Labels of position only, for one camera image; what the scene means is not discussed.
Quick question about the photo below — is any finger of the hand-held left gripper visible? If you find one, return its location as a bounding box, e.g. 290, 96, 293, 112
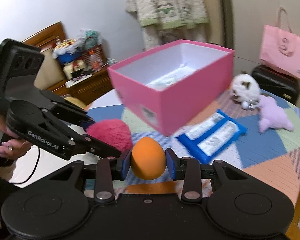
41, 91, 95, 128
43, 108, 122, 161

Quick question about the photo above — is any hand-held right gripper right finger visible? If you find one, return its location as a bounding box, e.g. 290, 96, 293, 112
165, 148, 252, 203

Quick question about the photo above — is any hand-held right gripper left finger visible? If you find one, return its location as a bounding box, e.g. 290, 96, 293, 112
49, 149, 132, 204

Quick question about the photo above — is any red fluffy pompom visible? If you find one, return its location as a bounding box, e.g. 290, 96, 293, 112
86, 119, 133, 153

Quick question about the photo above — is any orange egg-shaped sponge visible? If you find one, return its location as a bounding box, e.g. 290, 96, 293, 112
131, 137, 166, 180

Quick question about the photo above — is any blue and white packet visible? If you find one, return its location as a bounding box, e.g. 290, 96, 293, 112
190, 119, 247, 163
177, 109, 231, 143

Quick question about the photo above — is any pink cardboard box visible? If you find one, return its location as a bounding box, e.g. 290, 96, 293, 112
107, 39, 235, 137

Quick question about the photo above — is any white round plush toy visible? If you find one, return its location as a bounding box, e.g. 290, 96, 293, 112
231, 73, 261, 106

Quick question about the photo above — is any person's left hand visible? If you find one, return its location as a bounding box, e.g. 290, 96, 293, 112
0, 114, 32, 160

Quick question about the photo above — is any yellow bedding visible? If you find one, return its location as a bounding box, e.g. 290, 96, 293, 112
64, 96, 87, 111

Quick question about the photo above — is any wooden bedside cabinet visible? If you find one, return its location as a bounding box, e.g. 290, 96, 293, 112
46, 65, 115, 106

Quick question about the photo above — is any orange label plastic bottle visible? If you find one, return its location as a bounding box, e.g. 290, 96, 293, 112
89, 50, 102, 71

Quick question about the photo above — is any brown checked handbag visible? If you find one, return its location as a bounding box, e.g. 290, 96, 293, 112
81, 36, 107, 68

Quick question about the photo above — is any wooden headboard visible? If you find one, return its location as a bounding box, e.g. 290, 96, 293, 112
22, 21, 68, 91

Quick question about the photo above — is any white green printed bag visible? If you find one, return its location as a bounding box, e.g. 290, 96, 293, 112
77, 29, 102, 46

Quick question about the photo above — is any printed paper sheet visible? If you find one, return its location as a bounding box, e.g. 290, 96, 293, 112
146, 64, 198, 91

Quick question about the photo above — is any patchwork blanket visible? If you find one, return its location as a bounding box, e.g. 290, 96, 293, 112
86, 80, 300, 205

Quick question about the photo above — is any purple plush toy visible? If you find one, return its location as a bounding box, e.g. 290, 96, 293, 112
258, 95, 295, 134

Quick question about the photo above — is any black suitcase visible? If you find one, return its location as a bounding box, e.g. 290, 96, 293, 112
251, 64, 300, 105

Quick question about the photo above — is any fuzzy cream green cardigan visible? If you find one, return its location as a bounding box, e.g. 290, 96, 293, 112
125, 0, 210, 28

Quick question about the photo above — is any pink tote bag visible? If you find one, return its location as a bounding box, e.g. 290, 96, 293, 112
259, 8, 300, 81

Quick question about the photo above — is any beige wardrobe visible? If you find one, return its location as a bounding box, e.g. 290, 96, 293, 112
227, 0, 300, 63

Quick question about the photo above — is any black cable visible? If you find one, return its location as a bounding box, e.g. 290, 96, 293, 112
13, 147, 41, 185

